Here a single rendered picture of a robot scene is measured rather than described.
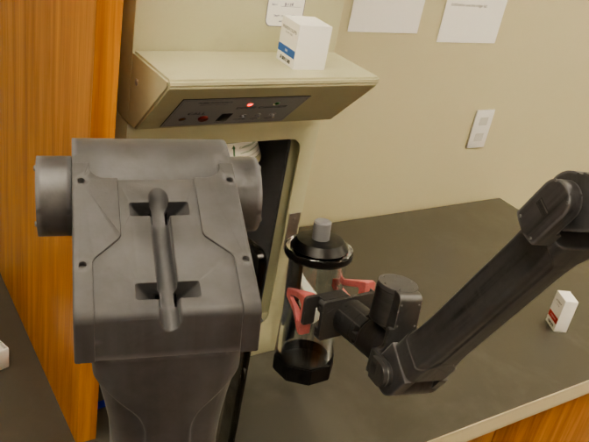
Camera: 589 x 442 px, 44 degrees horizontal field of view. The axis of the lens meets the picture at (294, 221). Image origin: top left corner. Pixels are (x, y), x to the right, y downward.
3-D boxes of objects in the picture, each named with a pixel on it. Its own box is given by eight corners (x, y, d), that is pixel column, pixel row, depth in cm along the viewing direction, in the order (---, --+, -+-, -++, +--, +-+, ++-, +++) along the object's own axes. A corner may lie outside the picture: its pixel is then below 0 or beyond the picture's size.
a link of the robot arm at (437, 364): (579, 212, 64) (665, 217, 69) (554, 162, 67) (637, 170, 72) (369, 403, 96) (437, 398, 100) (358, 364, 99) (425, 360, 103)
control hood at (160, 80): (125, 123, 97) (131, 49, 92) (322, 113, 114) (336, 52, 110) (159, 159, 89) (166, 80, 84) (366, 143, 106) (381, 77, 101)
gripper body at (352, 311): (316, 297, 107) (346, 322, 101) (370, 286, 113) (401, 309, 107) (310, 335, 110) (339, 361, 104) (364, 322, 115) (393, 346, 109)
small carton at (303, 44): (275, 58, 101) (282, 14, 98) (307, 59, 103) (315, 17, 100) (292, 69, 97) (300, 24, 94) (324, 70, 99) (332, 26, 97)
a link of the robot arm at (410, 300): (380, 393, 95) (435, 389, 98) (401, 316, 91) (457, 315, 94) (342, 345, 105) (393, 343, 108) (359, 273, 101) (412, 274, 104)
